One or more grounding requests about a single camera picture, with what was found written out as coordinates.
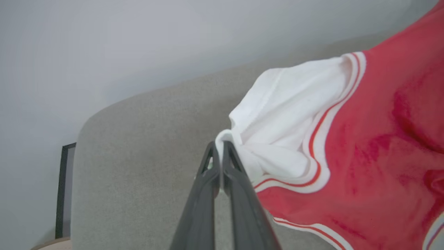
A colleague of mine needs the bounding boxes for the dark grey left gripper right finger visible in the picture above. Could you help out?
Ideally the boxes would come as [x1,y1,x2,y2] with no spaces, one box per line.
[222,141,282,250]

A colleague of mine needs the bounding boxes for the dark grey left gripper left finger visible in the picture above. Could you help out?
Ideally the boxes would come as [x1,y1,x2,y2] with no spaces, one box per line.
[170,141,221,250]

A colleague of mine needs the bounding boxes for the grey fabric sofa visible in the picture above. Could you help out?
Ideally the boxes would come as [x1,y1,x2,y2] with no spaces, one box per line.
[71,30,410,250]

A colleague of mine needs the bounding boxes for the red and white jersey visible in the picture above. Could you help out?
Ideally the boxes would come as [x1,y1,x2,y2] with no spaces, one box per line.
[215,0,444,250]

